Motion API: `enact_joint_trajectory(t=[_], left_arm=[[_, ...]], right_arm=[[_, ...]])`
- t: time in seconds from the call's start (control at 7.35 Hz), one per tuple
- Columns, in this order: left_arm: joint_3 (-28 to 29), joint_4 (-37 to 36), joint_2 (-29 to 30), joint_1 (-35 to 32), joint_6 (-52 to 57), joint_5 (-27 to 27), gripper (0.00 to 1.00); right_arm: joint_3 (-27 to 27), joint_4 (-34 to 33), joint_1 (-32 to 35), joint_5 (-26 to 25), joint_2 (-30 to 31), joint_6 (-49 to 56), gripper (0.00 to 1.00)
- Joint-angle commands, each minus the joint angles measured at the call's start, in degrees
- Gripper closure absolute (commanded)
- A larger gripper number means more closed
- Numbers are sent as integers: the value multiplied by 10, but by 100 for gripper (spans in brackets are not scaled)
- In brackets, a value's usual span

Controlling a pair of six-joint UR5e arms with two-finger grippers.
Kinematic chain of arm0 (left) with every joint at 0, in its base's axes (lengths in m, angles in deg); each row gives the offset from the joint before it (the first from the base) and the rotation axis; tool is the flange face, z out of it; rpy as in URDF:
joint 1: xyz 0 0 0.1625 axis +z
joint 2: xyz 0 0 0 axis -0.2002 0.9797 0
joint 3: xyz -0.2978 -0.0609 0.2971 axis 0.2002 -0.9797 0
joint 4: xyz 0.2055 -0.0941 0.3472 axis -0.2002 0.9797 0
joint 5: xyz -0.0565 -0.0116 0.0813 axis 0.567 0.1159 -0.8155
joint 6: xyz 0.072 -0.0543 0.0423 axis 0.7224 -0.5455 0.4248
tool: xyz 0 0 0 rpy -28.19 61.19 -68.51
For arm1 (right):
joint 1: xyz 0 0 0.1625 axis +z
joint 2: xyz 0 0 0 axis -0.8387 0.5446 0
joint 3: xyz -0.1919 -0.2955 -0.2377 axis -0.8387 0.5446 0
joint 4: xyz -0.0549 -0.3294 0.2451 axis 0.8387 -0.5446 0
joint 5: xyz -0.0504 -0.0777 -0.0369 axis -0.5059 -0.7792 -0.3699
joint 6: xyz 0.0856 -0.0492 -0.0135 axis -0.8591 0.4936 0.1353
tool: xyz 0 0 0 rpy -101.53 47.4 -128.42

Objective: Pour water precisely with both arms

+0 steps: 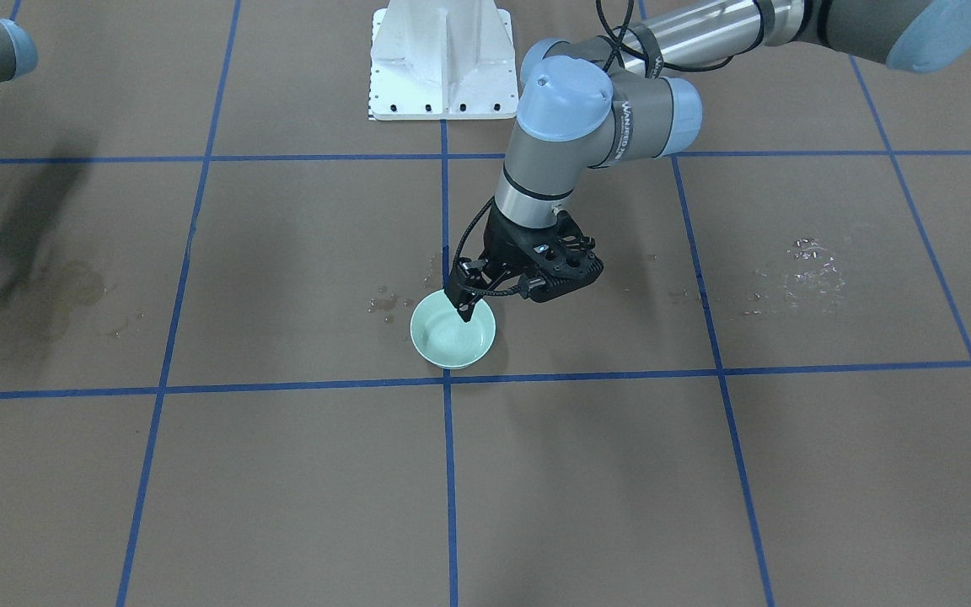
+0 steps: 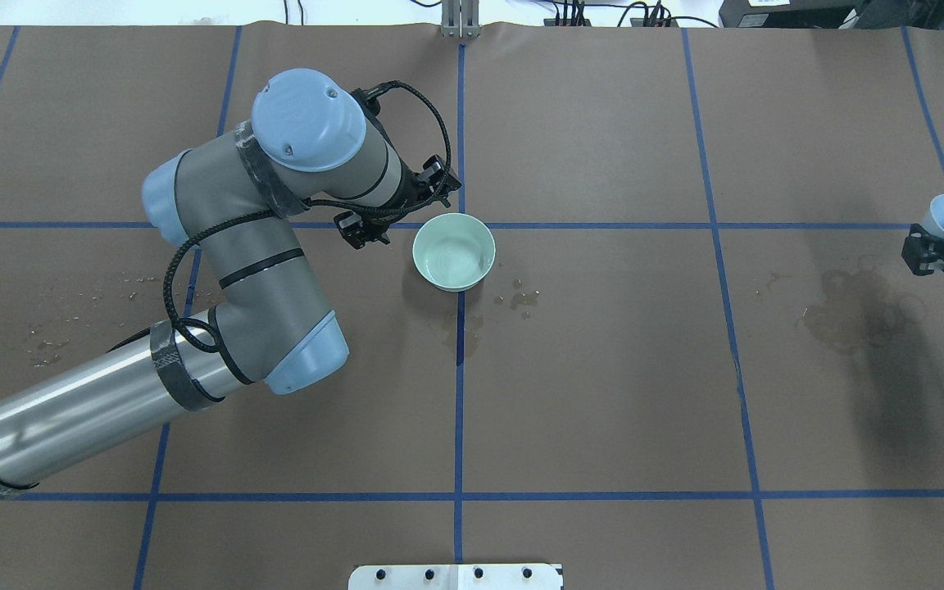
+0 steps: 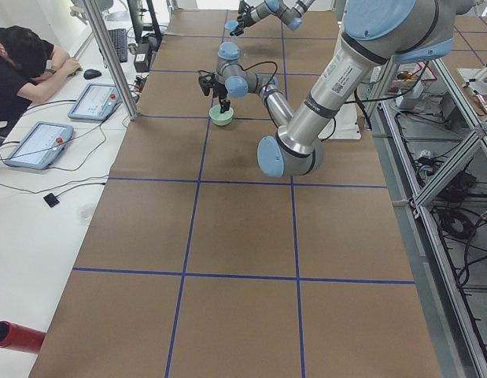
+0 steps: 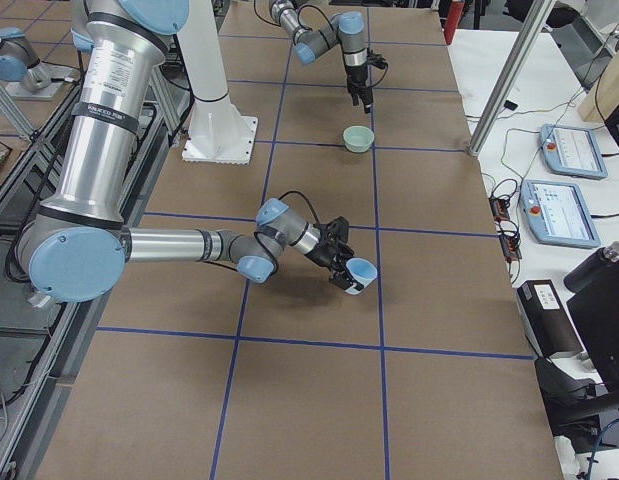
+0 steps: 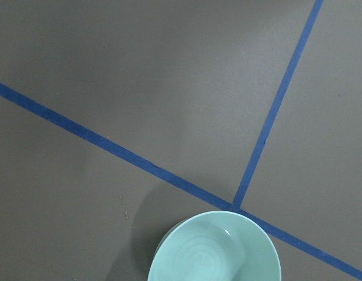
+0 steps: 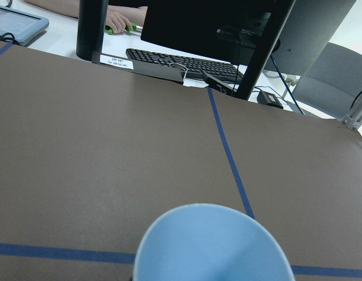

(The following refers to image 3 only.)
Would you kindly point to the black computer mouse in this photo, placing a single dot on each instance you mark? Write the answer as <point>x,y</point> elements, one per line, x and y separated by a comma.
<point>90,74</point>

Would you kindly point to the light blue plastic cup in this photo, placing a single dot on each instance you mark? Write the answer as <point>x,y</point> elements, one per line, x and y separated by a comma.
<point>231,26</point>

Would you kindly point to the black mini computer box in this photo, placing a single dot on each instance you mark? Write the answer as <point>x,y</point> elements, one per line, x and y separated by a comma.
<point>142,57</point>

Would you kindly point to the near blue teach pendant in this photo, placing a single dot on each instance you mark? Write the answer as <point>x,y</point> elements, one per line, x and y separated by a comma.
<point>41,146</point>

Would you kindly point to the small black square device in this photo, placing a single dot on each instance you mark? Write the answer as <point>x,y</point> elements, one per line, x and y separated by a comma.
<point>51,200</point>

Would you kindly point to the red cylinder bottle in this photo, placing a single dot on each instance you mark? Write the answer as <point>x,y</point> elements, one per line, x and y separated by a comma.
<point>20,338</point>

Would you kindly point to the blue teach pendant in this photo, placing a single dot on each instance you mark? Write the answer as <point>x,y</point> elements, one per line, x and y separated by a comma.
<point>96,102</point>
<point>41,146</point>

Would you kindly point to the black keyboard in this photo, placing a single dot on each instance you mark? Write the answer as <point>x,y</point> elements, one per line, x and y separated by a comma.
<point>118,38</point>

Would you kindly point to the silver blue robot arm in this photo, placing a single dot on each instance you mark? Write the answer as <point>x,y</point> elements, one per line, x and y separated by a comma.
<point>372,33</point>
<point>291,17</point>

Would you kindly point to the aluminium frame post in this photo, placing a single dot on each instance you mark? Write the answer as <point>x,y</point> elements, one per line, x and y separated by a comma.
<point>105,45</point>

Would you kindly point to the person in black shirt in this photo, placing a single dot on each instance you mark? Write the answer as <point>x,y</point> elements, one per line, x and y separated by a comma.
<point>32,70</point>

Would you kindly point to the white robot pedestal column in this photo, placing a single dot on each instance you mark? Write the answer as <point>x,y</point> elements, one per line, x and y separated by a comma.
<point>345,118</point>

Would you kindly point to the mint green bowl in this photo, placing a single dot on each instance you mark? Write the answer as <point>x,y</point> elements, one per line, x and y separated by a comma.
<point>218,118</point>

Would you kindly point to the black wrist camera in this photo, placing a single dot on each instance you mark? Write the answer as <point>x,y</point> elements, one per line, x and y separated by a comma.
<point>207,83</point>

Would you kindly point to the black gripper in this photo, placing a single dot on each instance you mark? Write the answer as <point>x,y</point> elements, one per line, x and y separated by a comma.
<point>220,92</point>
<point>246,18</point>

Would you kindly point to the far blue teach pendant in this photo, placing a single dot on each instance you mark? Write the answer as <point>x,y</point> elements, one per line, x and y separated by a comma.
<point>96,102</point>

